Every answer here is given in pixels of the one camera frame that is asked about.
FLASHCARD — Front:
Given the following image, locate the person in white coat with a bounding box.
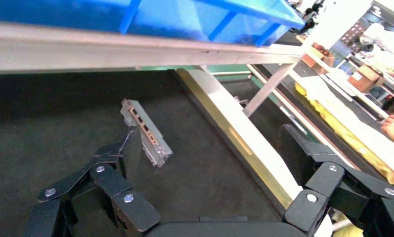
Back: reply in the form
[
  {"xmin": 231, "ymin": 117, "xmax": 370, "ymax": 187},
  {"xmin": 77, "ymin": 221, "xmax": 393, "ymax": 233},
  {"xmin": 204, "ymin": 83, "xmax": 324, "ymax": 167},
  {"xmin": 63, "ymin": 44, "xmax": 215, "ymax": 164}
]
[{"xmin": 360, "ymin": 23, "xmax": 394, "ymax": 71}]

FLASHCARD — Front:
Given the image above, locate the silver perforated metal channel part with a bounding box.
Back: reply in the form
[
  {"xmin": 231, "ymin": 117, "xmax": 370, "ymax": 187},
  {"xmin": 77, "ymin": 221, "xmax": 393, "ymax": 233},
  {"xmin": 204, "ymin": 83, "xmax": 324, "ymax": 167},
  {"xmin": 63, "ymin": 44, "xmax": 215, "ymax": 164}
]
[{"xmin": 120, "ymin": 98, "xmax": 174, "ymax": 168}]

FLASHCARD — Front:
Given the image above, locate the aluminium table edge rail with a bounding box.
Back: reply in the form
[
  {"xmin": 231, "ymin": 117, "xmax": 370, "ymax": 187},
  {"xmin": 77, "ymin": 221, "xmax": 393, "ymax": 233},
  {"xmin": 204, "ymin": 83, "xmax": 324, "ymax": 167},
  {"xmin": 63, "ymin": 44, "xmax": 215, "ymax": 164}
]
[{"xmin": 0, "ymin": 20, "xmax": 304, "ymax": 75}]

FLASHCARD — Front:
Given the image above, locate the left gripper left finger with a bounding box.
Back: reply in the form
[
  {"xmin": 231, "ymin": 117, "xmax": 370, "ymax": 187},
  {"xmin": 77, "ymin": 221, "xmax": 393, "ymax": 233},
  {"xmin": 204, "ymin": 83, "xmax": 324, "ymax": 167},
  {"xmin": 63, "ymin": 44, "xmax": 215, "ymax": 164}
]
[{"xmin": 36, "ymin": 125, "xmax": 161, "ymax": 237}]

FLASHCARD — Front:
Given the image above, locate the black conveyor belt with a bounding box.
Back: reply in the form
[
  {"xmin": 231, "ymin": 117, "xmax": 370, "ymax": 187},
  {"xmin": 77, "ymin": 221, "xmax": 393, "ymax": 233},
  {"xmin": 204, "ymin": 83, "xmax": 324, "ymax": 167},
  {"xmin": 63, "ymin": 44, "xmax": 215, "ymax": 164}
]
[{"xmin": 0, "ymin": 70, "xmax": 283, "ymax": 237}]

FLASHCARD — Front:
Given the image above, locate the yellow and white cloth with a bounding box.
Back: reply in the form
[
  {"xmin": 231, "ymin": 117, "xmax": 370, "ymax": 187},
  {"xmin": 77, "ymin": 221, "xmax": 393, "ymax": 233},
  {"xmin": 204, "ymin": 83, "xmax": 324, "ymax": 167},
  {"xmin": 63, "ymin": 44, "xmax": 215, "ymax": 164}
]
[{"xmin": 295, "ymin": 77, "xmax": 394, "ymax": 192}]

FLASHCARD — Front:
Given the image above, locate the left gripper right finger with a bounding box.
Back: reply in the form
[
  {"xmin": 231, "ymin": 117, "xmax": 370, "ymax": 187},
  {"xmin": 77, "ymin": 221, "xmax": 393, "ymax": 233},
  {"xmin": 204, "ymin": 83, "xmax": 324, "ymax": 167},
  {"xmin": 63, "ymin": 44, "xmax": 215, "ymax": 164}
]
[{"xmin": 278, "ymin": 124, "xmax": 394, "ymax": 235}]

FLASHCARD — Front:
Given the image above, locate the aluminium table strut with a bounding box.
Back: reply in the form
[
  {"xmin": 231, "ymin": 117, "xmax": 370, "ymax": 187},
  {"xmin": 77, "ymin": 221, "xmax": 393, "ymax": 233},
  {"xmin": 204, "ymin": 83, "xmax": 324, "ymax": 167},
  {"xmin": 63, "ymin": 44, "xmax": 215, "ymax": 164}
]
[{"xmin": 242, "ymin": 63, "xmax": 297, "ymax": 118}]

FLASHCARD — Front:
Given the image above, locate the closed brown cardboard box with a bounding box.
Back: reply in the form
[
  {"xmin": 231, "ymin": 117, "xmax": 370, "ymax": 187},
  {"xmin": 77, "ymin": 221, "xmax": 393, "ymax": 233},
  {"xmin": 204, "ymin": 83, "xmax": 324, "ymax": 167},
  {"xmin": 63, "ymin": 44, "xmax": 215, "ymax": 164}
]
[{"xmin": 347, "ymin": 65, "xmax": 386, "ymax": 93}]

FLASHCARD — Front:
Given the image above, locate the blue plastic bin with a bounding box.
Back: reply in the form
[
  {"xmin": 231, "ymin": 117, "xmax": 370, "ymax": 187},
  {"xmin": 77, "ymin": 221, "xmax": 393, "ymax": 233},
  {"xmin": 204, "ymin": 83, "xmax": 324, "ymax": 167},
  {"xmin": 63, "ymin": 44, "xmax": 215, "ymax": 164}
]
[{"xmin": 0, "ymin": 0, "xmax": 305, "ymax": 47}]

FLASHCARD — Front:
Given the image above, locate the brown crate with items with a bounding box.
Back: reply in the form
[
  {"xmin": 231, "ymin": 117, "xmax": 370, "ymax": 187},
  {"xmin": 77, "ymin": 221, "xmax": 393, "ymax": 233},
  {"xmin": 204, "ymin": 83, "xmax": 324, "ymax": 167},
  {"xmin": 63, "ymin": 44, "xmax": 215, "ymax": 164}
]
[{"xmin": 301, "ymin": 44, "xmax": 336, "ymax": 75}]

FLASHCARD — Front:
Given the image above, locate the brass coloured side strip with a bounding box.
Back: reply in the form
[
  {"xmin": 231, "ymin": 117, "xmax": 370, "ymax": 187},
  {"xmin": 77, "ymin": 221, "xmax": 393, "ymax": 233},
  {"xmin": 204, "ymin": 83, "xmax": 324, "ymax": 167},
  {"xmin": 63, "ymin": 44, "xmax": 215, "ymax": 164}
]
[{"xmin": 175, "ymin": 68, "xmax": 304, "ymax": 212}]

